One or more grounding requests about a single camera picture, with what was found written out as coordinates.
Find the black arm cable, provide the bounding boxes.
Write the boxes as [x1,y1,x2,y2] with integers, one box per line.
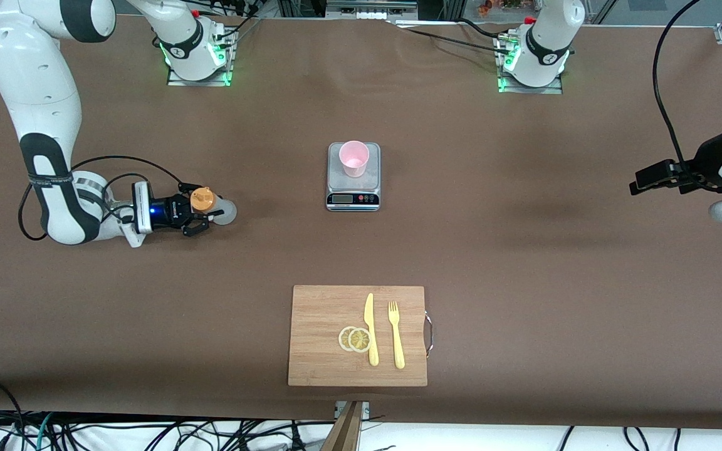
[652,0,703,176]
[18,155,184,242]

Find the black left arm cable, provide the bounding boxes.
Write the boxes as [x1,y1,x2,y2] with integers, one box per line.
[652,0,703,176]

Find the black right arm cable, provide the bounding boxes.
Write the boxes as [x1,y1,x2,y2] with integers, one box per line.
[18,155,184,242]

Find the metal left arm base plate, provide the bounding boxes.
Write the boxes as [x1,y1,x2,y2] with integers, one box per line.
[498,34,563,95]

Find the teal floor cable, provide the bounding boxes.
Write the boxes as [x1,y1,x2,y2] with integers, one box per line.
[34,412,55,451]

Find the yellow plastic fork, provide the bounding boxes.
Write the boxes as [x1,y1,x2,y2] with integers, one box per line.
[388,301,405,370]

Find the black base power cable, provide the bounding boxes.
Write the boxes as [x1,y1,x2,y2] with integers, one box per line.
[392,19,515,56]

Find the wooden cutting board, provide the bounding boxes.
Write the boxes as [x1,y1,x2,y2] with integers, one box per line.
[288,285,434,387]

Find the yellow plastic knife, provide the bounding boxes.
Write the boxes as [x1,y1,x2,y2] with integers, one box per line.
[364,293,380,367]

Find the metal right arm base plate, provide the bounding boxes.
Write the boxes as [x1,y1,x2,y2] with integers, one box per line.
[167,28,236,87]

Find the silver digital kitchen scale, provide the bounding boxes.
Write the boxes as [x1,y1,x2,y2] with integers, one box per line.
[326,142,381,212]

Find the wooden post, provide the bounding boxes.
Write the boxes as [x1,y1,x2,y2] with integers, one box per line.
[320,401,365,451]

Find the brown table cover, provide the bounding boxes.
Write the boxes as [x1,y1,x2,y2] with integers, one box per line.
[0,11,722,430]

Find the clear orange-capped sauce bottle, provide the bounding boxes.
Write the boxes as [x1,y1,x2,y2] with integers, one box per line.
[191,187,238,226]

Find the pink plastic cup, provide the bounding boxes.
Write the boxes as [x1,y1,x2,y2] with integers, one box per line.
[339,140,370,179]

